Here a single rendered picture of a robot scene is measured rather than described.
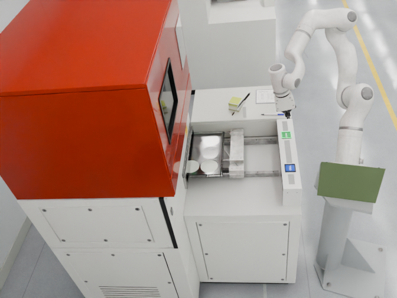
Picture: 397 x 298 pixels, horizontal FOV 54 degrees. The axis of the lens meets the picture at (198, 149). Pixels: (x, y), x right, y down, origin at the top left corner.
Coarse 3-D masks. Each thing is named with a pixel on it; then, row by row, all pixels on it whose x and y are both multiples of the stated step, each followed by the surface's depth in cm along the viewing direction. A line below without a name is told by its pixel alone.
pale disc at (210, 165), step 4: (208, 160) 230; (212, 160) 229; (204, 164) 228; (208, 164) 227; (212, 164) 227; (216, 164) 226; (204, 168) 226; (208, 168) 225; (212, 168) 225; (216, 168) 224; (208, 172) 223
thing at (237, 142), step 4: (232, 136) 245; (236, 136) 244; (240, 136) 244; (232, 140) 242; (236, 140) 242; (240, 140) 241; (232, 144) 240; (236, 144) 239; (240, 144) 239; (232, 148) 237; (236, 148) 237; (240, 148) 236; (232, 152) 235; (236, 152) 234; (240, 152) 234; (232, 164) 228; (240, 164) 227; (232, 176) 223; (236, 176) 222; (240, 176) 222
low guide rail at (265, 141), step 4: (224, 140) 248; (228, 140) 247; (244, 140) 245; (248, 140) 245; (252, 140) 244; (256, 140) 244; (260, 140) 244; (264, 140) 243; (268, 140) 243; (272, 140) 242; (224, 144) 248; (228, 144) 248; (244, 144) 246; (248, 144) 246; (252, 144) 246
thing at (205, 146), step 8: (192, 136) 247; (200, 136) 246; (208, 136) 245; (216, 136) 244; (192, 144) 241; (200, 144) 240; (208, 144) 240; (216, 144) 238; (192, 152) 236; (200, 152) 236; (208, 152) 235; (216, 152) 234; (200, 160) 230; (216, 160) 229; (200, 168) 226
